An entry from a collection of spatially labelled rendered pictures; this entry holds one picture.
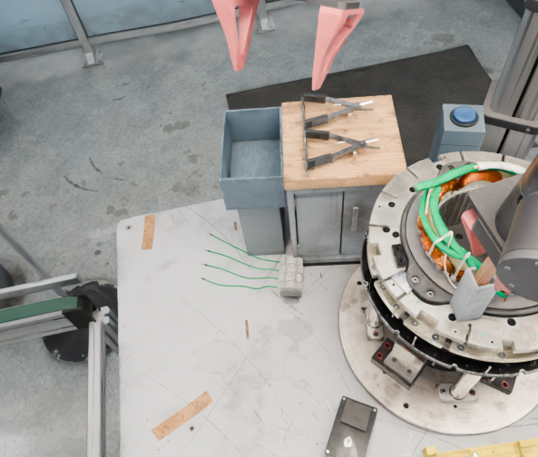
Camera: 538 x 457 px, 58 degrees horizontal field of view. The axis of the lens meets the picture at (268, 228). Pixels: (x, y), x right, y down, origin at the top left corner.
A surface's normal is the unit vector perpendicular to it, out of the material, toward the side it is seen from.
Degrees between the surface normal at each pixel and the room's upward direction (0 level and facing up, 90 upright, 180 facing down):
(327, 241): 90
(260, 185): 90
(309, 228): 90
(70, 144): 0
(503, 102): 90
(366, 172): 0
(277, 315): 0
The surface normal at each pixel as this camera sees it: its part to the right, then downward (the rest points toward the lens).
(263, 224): 0.00, 0.83
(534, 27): -0.44, 0.76
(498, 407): -0.09, -0.56
